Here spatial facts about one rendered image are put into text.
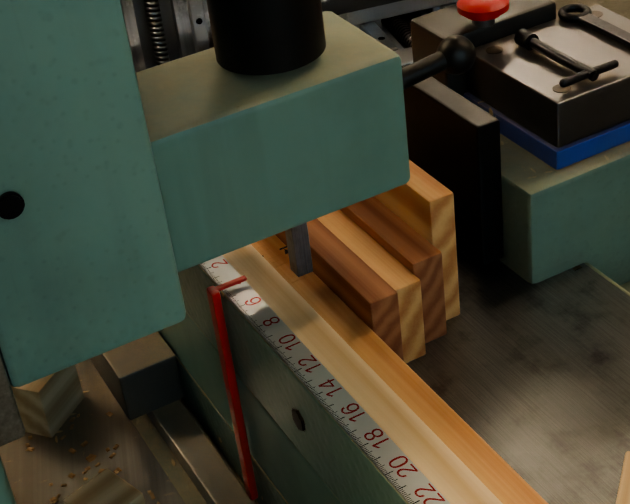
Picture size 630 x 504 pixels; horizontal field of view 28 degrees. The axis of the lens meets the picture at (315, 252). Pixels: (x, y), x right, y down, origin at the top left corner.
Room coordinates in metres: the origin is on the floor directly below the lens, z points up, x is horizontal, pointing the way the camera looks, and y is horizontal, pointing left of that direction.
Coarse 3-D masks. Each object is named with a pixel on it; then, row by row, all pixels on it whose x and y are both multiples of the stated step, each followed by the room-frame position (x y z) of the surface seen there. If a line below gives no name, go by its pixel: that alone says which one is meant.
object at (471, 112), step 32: (416, 96) 0.63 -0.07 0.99; (448, 96) 0.61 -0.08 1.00; (416, 128) 0.63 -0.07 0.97; (448, 128) 0.60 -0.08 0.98; (480, 128) 0.58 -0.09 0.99; (416, 160) 0.63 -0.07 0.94; (448, 160) 0.60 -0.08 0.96; (480, 160) 0.57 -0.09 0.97; (480, 192) 0.57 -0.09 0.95; (480, 224) 0.58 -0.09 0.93; (480, 256) 0.58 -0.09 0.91
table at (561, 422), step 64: (192, 320) 0.57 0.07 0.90; (448, 320) 0.54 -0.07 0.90; (512, 320) 0.53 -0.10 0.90; (576, 320) 0.52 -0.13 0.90; (448, 384) 0.48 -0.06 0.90; (512, 384) 0.48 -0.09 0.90; (576, 384) 0.47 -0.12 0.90; (256, 448) 0.50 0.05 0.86; (512, 448) 0.43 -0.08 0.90; (576, 448) 0.43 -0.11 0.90
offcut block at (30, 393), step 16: (32, 384) 0.61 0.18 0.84; (48, 384) 0.61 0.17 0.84; (64, 384) 0.62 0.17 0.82; (80, 384) 0.63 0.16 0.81; (16, 400) 0.61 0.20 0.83; (32, 400) 0.60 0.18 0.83; (48, 400) 0.60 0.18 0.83; (64, 400) 0.62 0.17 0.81; (80, 400) 0.63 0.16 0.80; (32, 416) 0.60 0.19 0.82; (48, 416) 0.60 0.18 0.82; (64, 416) 0.61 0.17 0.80; (32, 432) 0.60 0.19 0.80; (48, 432) 0.60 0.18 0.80
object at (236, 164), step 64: (192, 64) 0.54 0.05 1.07; (320, 64) 0.52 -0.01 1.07; (384, 64) 0.52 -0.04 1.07; (192, 128) 0.48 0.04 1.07; (256, 128) 0.49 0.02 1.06; (320, 128) 0.50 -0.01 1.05; (384, 128) 0.51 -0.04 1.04; (192, 192) 0.47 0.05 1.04; (256, 192) 0.49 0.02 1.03; (320, 192) 0.50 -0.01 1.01; (192, 256) 0.47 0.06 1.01
